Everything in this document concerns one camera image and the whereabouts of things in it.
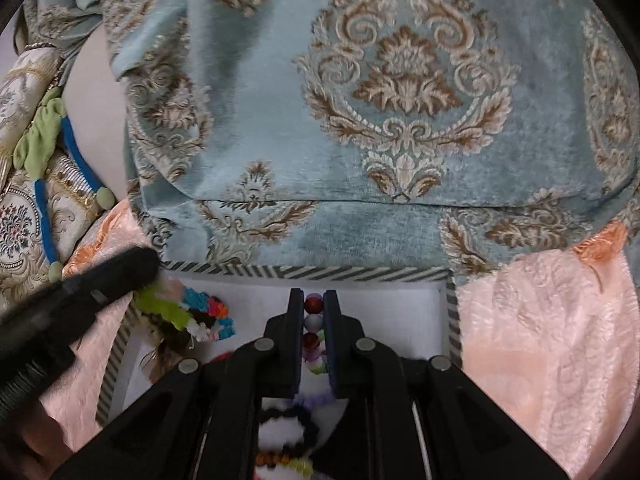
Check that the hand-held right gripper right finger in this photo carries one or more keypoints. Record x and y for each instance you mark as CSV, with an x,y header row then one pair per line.
x,y
330,350

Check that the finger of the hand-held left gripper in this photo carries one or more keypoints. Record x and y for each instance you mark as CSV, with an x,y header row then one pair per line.
x,y
120,272

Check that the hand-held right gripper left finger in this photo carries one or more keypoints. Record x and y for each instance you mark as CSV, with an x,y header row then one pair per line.
x,y
287,350

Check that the striped cardboard box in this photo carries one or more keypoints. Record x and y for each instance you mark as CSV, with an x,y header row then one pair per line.
x,y
390,320

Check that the brown scrunchie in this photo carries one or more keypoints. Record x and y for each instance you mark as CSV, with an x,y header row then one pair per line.
x,y
205,320

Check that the leopard print bow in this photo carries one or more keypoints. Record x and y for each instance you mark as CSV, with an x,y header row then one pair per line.
x,y
157,357

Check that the black scrunchie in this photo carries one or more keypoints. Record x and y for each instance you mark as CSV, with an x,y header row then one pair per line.
x,y
312,427

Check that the cream floral embroidered cushion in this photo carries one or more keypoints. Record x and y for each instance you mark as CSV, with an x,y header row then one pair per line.
x,y
20,230

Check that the beige sofa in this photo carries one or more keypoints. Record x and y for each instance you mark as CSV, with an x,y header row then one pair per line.
x,y
95,125

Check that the green blue fabric tieback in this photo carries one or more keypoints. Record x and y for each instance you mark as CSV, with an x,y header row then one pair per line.
x,y
35,140

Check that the pink textured blanket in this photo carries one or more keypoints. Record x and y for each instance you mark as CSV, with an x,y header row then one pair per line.
x,y
525,360

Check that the cream embroidered bolster pillow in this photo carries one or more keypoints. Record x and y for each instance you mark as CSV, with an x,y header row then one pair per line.
x,y
22,85

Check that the large blue damask cushion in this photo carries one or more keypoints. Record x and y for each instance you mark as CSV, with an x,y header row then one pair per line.
x,y
280,110

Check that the small blue damask cushion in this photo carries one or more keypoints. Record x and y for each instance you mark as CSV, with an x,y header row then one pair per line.
x,y
60,5

